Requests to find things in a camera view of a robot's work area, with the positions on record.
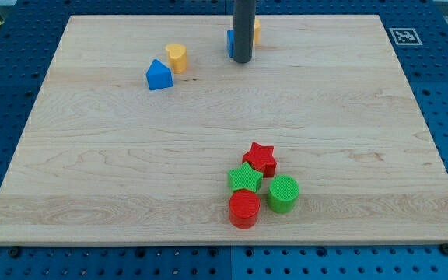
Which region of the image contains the blue triangle block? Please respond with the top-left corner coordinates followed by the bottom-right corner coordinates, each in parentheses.
top-left (145, 59), bottom-right (173, 90)

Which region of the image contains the red star block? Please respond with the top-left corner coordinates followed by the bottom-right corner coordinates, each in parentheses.
top-left (242, 142), bottom-right (277, 178)

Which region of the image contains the green star block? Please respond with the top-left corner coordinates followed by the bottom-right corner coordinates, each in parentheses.
top-left (228, 162), bottom-right (263, 193)

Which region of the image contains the red cylinder block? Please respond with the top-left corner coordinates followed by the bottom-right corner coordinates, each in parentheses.
top-left (229, 189), bottom-right (261, 229)

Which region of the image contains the green cylinder block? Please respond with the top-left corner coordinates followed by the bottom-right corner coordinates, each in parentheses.
top-left (267, 175), bottom-right (299, 214)

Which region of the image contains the wooden board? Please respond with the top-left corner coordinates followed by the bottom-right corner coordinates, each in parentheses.
top-left (0, 15), bottom-right (448, 246)

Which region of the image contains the yellow heart block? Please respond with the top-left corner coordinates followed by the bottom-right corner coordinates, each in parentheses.
top-left (165, 44), bottom-right (188, 74)

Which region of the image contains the blue block behind tool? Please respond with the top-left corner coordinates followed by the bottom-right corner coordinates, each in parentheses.
top-left (226, 30), bottom-right (234, 58)

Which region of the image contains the yellow block behind tool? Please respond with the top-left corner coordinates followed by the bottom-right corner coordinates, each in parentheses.
top-left (253, 18), bottom-right (261, 45)

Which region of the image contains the white fiducial marker tag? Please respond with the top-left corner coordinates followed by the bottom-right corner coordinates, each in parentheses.
top-left (389, 27), bottom-right (422, 46)

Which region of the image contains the black bolt right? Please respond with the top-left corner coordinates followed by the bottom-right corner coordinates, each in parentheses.
top-left (439, 243), bottom-right (448, 256)

